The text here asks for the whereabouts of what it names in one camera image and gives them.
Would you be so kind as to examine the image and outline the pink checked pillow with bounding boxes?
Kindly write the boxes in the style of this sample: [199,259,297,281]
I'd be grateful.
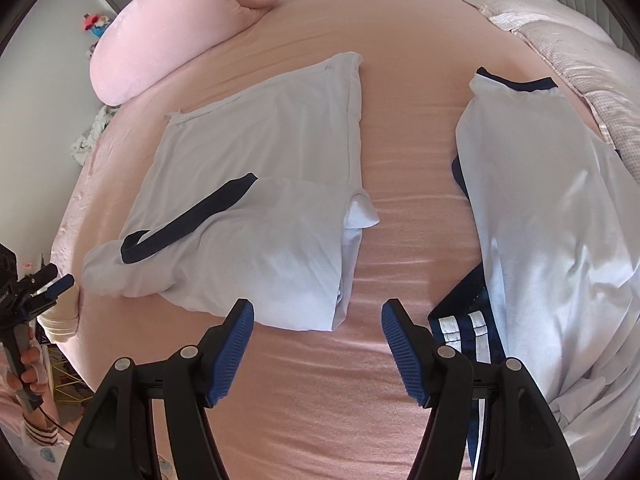
[420,0,606,41]
[512,20,640,181]

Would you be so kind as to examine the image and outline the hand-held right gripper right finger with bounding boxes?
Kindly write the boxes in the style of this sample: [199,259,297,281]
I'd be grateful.
[381,298,581,480]

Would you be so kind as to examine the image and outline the white jacket with navy collar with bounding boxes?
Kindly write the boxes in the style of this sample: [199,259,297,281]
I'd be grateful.
[454,66,640,461]

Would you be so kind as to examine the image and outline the red and blue plush doll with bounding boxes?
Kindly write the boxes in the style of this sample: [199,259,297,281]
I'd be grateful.
[81,12,112,38]

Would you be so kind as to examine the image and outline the white shirt with navy hem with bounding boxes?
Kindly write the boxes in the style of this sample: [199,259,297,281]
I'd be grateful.
[81,51,381,332]

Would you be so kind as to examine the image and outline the yellow wire rack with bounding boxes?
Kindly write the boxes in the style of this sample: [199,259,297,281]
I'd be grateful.
[47,347,96,406]

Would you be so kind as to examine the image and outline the bed with pink sheet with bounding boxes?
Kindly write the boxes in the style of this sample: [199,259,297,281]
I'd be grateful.
[50,0,640,480]

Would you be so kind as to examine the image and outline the person's body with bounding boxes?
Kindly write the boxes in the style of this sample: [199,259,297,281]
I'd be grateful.
[0,390,68,480]

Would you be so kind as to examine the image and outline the cream folded garment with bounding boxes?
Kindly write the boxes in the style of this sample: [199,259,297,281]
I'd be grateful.
[37,285,83,346]

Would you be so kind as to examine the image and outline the pink rolled duvet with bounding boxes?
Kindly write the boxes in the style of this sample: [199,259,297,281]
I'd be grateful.
[89,0,283,107]

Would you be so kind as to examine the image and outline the person's left hand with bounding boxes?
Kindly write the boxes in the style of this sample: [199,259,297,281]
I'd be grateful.
[6,342,51,403]

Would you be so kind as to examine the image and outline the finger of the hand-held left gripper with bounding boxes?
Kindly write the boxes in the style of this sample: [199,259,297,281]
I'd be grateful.
[42,274,76,301]
[20,262,58,292]

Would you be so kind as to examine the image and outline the person's left forearm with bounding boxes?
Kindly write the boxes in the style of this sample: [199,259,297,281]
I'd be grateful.
[17,400,71,448]

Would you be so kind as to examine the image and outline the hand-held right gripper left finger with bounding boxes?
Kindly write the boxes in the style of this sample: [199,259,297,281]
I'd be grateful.
[57,298,256,480]

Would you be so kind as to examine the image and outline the navy trousers with white stripes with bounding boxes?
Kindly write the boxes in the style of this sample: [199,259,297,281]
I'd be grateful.
[427,152,511,480]

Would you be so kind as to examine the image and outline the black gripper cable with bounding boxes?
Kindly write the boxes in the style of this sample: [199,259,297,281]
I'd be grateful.
[35,400,76,441]

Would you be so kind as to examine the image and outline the white crumpled cloth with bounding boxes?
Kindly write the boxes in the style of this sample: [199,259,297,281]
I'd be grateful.
[70,105,118,166]

